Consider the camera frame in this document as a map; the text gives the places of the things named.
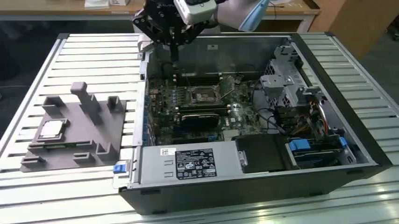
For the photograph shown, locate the blue disk carrier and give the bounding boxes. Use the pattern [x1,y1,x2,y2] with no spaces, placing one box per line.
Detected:
[288,138,312,154]

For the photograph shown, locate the black graphics card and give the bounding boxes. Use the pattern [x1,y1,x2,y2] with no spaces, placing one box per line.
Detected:
[180,113,220,131]

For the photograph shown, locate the silver metal drive cage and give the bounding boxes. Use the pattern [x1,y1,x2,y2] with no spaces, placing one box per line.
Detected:
[259,45,323,109]

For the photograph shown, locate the green motherboard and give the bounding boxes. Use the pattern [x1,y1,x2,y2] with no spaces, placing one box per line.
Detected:
[144,74,272,145]

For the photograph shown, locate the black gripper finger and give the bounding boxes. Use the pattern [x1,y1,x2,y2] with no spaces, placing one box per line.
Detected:
[175,20,210,62]
[131,8,176,62]

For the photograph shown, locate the coloured power wire bundle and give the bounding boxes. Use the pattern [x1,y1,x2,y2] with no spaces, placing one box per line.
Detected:
[291,99,331,138]

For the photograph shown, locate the small silver heatsink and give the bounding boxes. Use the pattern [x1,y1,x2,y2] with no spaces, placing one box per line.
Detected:
[223,130,243,140]

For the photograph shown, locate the grey plastic parts rack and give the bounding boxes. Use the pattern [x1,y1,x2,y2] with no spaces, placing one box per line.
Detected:
[19,81,128,173]

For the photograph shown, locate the large white box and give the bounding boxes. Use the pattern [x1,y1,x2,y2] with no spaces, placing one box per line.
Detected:
[84,0,111,10]

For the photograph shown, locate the white papers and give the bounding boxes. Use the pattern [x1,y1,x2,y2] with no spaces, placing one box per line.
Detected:
[268,0,302,7]

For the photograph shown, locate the silver square CPU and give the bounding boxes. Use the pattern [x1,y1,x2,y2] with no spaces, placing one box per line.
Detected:
[39,120,68,140]

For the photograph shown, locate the black RAM slot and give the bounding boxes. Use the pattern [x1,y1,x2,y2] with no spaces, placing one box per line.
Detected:
[174,74,220,81]
[176,78,219,86]

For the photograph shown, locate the black open PC case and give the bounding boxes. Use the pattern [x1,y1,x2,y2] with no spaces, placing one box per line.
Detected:
[118,32,392,216]

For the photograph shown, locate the metal socket cover frame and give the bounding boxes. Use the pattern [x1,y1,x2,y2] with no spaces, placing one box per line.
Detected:
[216,76,243,100]

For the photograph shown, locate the black expansion slot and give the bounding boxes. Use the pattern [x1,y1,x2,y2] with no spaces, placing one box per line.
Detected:
[171,136,219,145]

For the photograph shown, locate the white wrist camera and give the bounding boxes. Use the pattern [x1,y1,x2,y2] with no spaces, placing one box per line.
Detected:
[174,0,219,26]

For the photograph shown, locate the wooden desk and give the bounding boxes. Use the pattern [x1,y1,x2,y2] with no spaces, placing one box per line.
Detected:
[0,0,322,33]

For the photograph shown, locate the grey power supply unit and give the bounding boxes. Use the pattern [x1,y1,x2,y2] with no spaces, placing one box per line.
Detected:
[136,140,244,184]

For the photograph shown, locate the wooden cabinet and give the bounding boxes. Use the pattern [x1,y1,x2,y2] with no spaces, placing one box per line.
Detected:
[311,0,399,60]

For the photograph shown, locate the black CPU socket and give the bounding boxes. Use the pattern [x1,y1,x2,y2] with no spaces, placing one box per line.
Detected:
[188,85,223,105]

